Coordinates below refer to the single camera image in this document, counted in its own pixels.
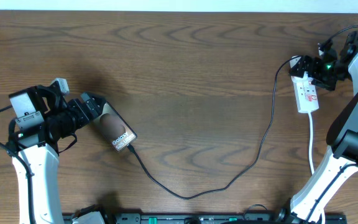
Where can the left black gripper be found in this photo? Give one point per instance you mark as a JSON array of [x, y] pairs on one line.
[[81, 116]]

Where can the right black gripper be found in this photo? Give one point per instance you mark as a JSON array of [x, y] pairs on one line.
[[313, 63]]

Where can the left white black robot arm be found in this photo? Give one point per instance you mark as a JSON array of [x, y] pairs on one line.
[[43, 117]]

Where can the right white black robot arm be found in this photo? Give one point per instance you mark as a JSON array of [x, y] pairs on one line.
[[341, 158]]

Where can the white power strip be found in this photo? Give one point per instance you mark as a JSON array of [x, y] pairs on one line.
[[305, 94]]

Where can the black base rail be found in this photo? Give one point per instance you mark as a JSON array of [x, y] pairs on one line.
[[136, 218]]

